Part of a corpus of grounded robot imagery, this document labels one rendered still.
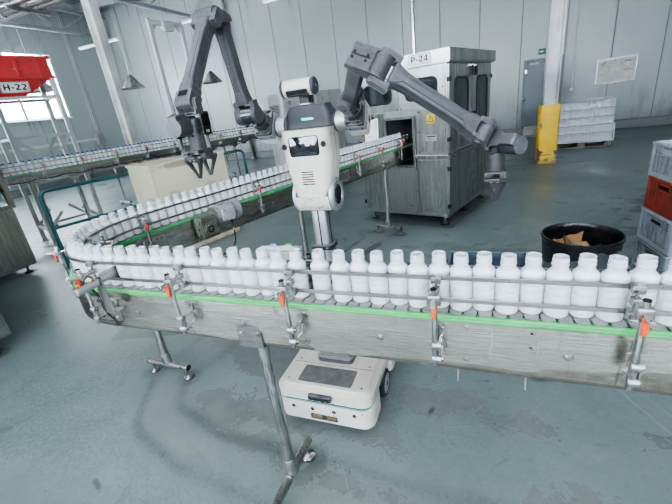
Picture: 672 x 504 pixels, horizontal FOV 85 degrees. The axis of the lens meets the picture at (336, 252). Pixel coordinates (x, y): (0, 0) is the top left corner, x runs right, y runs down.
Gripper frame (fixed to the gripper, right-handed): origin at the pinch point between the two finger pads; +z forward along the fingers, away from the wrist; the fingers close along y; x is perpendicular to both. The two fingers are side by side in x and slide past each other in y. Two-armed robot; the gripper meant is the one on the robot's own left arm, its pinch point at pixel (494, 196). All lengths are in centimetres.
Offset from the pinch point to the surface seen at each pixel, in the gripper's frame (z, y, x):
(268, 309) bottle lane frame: 26, -42, 70
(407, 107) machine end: -35, 336, 89
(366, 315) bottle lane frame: 26, -42, 36
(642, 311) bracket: 16, -47, -29
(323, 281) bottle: 16, -39, 50
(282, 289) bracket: 15, -48, 60
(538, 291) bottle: 16.5, -38.2, -10.0
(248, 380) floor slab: 120, 23, 143
